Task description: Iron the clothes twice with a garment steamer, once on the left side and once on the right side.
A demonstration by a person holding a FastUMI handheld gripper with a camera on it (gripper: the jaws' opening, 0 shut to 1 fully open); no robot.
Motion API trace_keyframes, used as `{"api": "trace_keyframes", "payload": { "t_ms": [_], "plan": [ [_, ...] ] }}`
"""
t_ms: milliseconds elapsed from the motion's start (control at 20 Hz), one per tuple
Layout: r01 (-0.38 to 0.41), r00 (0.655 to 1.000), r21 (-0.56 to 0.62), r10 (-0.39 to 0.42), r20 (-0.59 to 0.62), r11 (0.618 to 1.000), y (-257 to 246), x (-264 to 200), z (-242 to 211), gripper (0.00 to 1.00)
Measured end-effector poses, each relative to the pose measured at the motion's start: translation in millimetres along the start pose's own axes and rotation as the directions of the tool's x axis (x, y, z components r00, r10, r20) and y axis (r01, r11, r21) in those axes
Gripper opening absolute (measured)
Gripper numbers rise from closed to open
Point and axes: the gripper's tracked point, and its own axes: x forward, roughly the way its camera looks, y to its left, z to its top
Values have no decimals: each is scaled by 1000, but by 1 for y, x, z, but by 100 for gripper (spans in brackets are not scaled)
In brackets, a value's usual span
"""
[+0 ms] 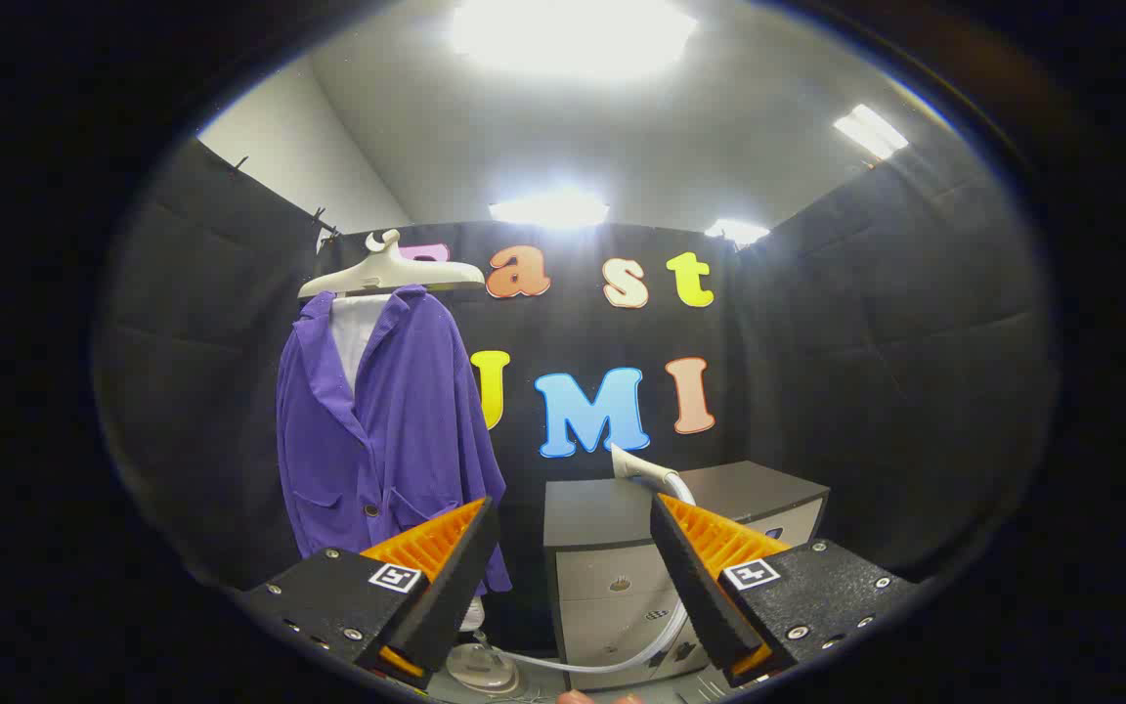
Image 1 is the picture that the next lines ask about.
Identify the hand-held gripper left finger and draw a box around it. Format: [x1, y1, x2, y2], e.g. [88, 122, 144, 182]
[238, 496, 502, 690]

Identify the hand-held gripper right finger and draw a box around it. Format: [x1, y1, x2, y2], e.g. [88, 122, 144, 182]
[649, 492, 921, 690]

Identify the purple jacket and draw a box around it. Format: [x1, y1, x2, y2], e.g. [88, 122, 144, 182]
[276, 285, 513, 597]

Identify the white clothes hanger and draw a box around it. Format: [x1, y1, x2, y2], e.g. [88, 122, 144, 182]
[297, 229, 486, 299]

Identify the grey cabinet with dark top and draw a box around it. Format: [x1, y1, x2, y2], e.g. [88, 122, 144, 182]
[543, 461, 830, 692]

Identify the black backdrop cloth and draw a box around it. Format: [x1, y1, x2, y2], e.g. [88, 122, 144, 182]
[94, 137, 1058, 646]

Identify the ceiling light panel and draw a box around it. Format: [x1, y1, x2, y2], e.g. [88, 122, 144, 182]
[490, 191, 611, 229]
[705, 219, 771, 246]
[451, 0, 699, 81]
[835, 104, 910, 160]

